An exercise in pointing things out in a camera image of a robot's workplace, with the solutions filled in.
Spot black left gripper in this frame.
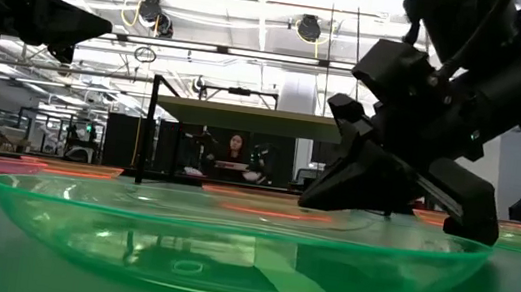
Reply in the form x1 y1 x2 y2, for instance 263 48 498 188
0 0 117 69

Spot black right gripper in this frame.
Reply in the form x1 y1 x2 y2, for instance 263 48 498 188
296 67 518 248

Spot translucent orange plastic plate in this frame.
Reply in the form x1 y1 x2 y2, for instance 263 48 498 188
411 207 521 237
19 154 125 184
199 182 338 226

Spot person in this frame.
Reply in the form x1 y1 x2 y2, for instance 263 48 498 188
208 130 263 185

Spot black ceiling cable reel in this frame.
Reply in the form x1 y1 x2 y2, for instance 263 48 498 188
294 12 325 44
134 0 179 39

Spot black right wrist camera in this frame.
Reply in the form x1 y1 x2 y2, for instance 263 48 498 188
347 34 439 107

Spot wooden shelf with black frame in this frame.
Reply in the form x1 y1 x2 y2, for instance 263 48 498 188
132 72 348 211

